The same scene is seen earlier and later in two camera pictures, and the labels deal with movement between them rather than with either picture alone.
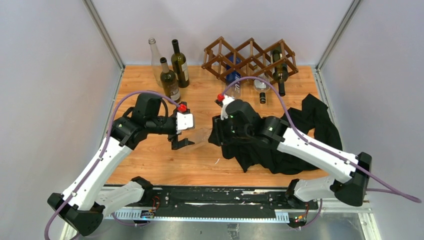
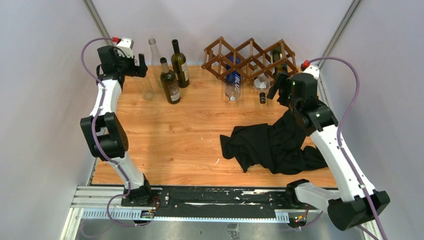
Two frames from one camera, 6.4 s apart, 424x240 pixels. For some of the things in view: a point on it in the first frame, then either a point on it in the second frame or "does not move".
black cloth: [313, 119] does not move
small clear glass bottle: [198, 135] to [144, 87]
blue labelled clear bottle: [232, 76] does not move
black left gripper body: [176, 134] to [135, 67]
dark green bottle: [281, 74] does not move
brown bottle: [169, 80] does not move
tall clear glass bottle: [155, 61] does not move
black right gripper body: [216, 131] to [283, 88]
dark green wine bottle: [179, 64] does not move
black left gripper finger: [176, 144] to [142, 69]
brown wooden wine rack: [250, 60] does not move
